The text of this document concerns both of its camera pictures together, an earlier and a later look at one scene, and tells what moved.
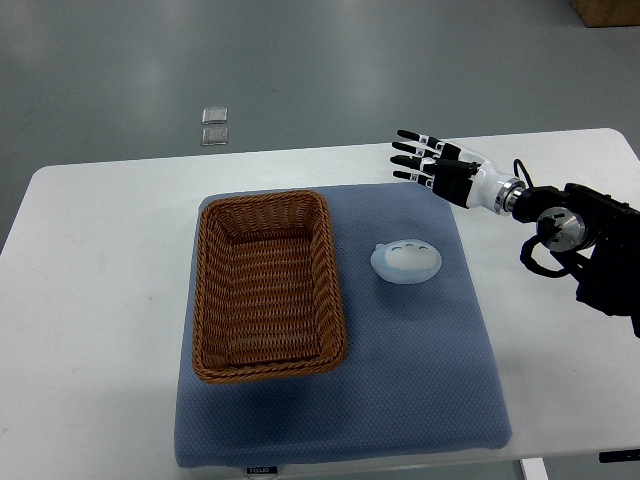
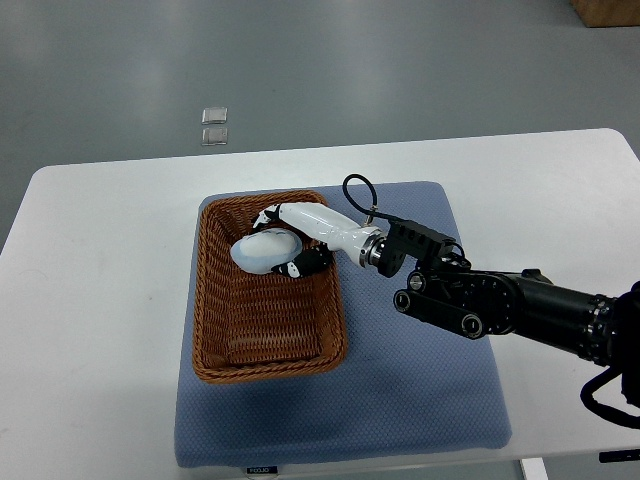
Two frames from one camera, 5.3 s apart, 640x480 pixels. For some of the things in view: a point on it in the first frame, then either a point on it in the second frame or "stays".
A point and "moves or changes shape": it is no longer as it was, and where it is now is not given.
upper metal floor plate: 215,115 stays
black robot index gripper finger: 422,179 → 267,215
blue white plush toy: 405,261 moves or changes shape
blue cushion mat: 421,379 stays
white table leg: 534,468 stays
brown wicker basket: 268,293 stays
